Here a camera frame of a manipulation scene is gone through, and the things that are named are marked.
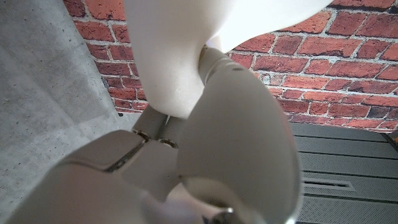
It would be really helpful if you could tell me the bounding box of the printed brick backdrop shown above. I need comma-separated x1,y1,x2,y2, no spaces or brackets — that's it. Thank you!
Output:
63,0,398,134

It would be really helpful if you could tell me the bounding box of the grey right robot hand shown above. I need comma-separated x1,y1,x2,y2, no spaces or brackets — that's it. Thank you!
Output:
6,45,302,224

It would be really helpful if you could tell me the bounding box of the cream memory foam sheet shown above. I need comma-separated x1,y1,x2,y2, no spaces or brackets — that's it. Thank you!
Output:
123,0,334,119

